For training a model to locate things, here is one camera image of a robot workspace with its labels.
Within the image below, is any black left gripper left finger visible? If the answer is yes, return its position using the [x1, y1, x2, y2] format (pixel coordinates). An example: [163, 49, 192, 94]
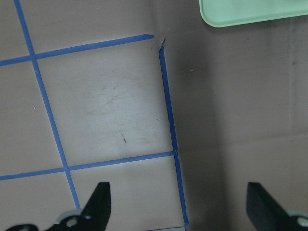
[4, 181, 112, 231]

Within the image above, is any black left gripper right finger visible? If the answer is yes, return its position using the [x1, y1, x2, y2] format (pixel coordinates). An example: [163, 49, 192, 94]
[246, 182, 308, 231]

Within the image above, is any mint green plastic tray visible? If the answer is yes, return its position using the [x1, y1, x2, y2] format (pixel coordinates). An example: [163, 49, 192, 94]
[199, 0, 308, 28]

